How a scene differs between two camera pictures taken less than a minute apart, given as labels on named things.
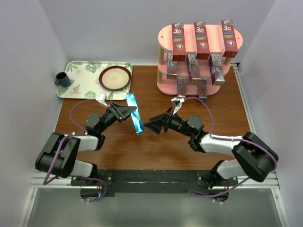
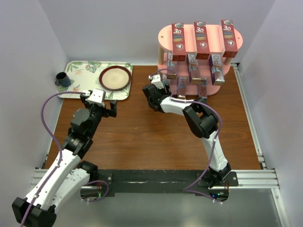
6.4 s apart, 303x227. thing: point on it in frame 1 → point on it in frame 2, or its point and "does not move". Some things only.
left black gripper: (124, 110) → (106, 112)
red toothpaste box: (179, 54) does not move
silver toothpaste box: (181, 88) does not move
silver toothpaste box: (216, 69) does not move
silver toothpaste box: (194, 76) does not move
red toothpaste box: (201, 40) does not move
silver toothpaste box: (203, 89) does not move
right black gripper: (156, 123) → (169, 93)
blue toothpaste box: (136, 116) → (165, 82)
